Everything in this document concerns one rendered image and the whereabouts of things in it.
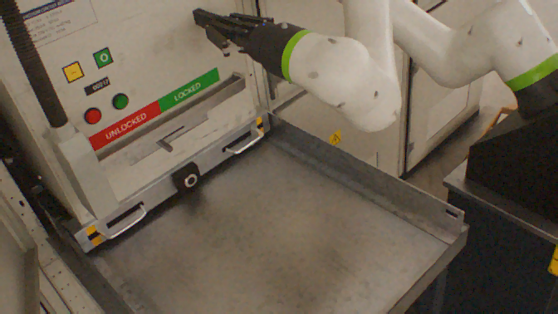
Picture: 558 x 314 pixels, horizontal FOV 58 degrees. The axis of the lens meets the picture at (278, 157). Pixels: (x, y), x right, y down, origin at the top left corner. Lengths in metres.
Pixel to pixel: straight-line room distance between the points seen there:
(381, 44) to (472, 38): 0.35
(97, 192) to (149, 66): 0.27
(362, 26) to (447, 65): 0.40
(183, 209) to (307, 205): 0.28
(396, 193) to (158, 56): 0.57
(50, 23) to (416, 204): 0.77
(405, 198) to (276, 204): 0.28
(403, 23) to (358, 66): 0.51
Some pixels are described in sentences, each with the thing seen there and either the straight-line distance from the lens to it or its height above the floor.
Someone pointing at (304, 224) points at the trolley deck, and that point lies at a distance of 1.08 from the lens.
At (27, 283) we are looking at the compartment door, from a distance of 1.20.
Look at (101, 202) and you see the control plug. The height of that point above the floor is 1.04.
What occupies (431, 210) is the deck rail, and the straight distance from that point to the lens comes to 1.07.
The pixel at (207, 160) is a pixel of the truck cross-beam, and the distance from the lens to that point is 1.21.
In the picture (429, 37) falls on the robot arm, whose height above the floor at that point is 1.06.
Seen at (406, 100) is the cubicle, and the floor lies 0.46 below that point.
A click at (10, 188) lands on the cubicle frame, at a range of 1.17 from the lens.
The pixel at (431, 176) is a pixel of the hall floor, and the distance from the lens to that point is 2.44.
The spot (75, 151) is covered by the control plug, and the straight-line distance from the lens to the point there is 0.90.
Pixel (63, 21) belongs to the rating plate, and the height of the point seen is 1.32.
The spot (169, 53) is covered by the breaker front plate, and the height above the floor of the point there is 1.18.
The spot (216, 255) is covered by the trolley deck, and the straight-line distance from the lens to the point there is 1.06.
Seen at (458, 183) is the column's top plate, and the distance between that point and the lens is 1.32.
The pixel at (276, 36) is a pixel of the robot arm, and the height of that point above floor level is 1.27.
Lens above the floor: 1.65
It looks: 40 degrees down
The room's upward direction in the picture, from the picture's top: 9 degrees counter-clockwise
